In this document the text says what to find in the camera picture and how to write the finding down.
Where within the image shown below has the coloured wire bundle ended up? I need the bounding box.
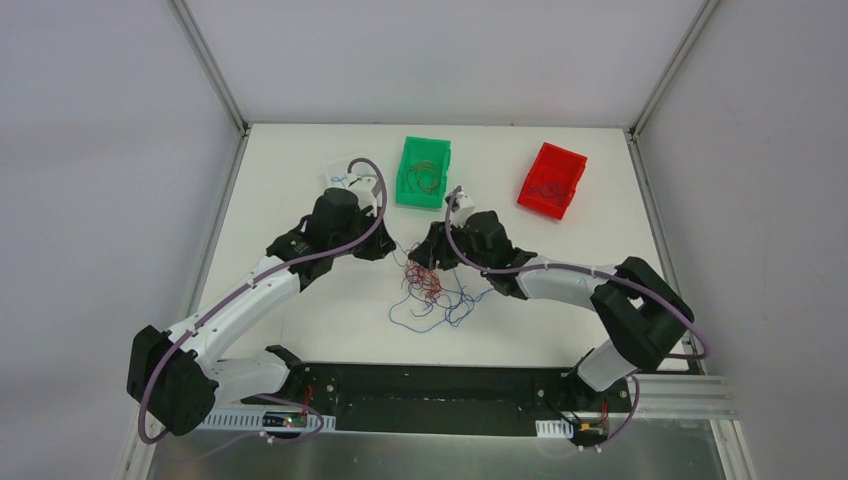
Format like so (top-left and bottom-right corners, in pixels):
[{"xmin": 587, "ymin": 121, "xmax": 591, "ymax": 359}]
[{"xmin": 387, "ymin": 245, "xmax": 495, "ymax": 334}]

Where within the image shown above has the orange wire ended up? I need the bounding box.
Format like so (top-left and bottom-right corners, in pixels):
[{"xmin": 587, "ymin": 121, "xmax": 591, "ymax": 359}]
[{"xmin": 405, "ymin": 158, "xmax": 444, "ymax": 197}]

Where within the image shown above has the purple wire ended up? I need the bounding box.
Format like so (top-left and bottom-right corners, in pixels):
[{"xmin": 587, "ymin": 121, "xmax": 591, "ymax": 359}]
[{"xmin": 526, "ymin": 180, "xmax": 571, "ymax": 208}]

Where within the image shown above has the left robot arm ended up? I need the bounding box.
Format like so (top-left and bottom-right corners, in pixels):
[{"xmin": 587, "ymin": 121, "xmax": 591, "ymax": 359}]
[{"xmin": 127, "ymin": 179, "xmax": 395, "ymax": 436}]

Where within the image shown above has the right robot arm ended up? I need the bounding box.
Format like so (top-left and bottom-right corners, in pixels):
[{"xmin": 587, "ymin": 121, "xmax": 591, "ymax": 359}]
[{"xmin": 408, "ymin": 211, "xmax": 694, "ymax": 410}]

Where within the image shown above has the white plastic bin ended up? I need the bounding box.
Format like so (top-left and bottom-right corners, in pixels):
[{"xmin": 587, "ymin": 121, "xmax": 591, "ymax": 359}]
[{"xmin": 323, "ymin": 155, "xmax": 380, "ymax": 190}]

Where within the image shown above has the green plastic bin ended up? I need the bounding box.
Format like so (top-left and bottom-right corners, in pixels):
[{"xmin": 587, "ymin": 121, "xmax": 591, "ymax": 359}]
[{"xmin": 395, "ymin": 136, "xmax": 451, "ymax": 210}]

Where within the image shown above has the red plastic bin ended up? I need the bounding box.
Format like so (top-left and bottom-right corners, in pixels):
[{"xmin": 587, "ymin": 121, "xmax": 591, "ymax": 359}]
[{"xmin": 517, "ymin": 142, "xmax": 588, "ymax": 220}]

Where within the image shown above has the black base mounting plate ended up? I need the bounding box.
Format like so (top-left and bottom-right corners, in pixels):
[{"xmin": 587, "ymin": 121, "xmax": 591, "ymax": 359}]
[{"xmin": 273, "ymin": 362, "xmax": 631, "ymax": 437}]

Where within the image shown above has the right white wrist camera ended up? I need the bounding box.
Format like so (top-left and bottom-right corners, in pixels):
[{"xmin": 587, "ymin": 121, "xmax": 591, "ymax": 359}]
[{"xmin": 446, "ymin": 187, "xmax": 475, "ymax": 215}]

